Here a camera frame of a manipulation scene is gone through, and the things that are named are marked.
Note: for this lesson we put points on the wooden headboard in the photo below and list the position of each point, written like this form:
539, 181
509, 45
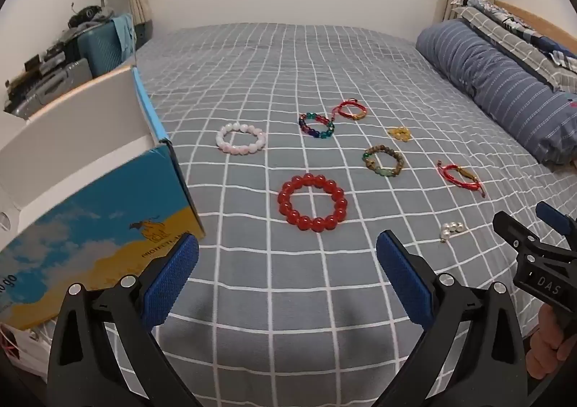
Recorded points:
532, 12

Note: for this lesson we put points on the black headphones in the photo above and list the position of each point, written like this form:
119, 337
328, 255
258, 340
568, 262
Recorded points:
88, 14

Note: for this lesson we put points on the white pearl beads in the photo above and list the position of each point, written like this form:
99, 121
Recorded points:
450, 229

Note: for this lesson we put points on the blue striped pillow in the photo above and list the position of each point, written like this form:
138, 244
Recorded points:
487, 73

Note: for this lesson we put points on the grey suitcase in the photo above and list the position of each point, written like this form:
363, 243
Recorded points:
63, 82

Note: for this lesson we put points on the teal cloth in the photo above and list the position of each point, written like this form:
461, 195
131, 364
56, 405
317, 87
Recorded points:
124, 32

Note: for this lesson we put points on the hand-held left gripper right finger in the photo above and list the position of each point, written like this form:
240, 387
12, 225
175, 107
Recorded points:
401, 271

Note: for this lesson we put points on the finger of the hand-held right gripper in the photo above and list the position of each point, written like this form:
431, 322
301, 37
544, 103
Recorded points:
511, 226
552, 215

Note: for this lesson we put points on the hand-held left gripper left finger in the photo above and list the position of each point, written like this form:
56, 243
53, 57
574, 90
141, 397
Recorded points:
173, 280

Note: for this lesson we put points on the person's right hand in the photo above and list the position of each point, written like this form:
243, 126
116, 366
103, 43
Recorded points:
547, 344

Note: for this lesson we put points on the teal suitcase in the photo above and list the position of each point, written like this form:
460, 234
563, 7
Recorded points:
99, 50

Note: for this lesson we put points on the blue printed cardboard box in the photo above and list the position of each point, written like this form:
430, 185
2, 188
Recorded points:
90, 226

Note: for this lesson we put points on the grey checked pillow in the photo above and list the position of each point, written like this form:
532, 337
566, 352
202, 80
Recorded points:
518, 32

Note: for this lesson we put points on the grey checked bed sheet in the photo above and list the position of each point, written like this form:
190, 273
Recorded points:
270, 73

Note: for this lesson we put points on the black box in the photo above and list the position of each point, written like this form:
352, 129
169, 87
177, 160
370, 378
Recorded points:
143, 35

